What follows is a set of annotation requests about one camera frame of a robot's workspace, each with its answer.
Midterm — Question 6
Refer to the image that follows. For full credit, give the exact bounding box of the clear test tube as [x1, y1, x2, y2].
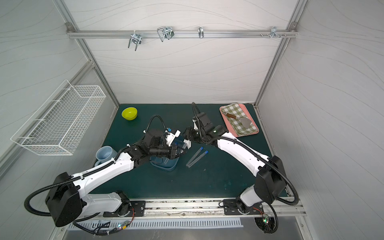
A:
[180, 143, 187, 153]
[187, 151, 209, 168]
[186, 147, 204, 167]

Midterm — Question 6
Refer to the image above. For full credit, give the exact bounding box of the white gauze wipe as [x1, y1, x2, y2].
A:
[184, 140, 192, 149]

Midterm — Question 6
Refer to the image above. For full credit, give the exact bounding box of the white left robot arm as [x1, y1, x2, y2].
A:
[46, 129, 182, 227]

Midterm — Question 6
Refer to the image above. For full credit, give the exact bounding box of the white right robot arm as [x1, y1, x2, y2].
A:
[184, 113, 287, 208]

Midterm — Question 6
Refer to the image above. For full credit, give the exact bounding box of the blue plastic tub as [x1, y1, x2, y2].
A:
[150, 137, 184, 172]

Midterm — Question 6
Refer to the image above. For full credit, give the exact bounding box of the green white checkered cloth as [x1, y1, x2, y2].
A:
[221, 102, 259, 136]

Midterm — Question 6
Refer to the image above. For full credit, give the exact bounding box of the pink plastic tray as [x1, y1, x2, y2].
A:
[219, 103, 260, 139]

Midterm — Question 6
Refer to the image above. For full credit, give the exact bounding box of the yellow green bowl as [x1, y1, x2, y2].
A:
[122, 107, 138, 121]

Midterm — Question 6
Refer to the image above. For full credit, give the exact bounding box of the light blue mug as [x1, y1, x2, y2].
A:
[94, 146, 117, 167]

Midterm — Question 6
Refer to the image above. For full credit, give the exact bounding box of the metal clamp hook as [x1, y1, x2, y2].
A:
[260, 27, 287, 39]
[128, 32, 142, 51]
[198, 27, 204, 39]
[157, 26, 175, 42]

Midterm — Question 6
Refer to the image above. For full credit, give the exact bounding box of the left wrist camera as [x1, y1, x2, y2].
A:
[165, 128, 181, 147]

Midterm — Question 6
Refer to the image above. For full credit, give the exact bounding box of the wooden handled metal spatula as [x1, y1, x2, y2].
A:
[223, 112, 252, 129]

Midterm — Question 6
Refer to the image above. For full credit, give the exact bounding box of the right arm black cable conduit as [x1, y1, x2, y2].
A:
[191, 101, 300, 207]

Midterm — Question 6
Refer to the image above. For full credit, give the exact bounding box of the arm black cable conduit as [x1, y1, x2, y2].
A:
[23, 114, 167, 217]
[191, 101, 300, 207]

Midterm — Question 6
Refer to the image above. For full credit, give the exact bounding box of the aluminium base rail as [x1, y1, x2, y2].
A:
[131, 198, 307, 219]

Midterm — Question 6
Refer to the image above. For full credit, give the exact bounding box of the white wire basket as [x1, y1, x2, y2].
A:
[11, 80, 106, 156]

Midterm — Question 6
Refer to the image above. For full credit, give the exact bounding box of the aluminium cross rail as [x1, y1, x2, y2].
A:
[67, 29, 299, 39]

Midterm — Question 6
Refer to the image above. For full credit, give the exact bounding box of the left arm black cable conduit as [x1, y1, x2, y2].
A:
[23, 114, 167, 217]

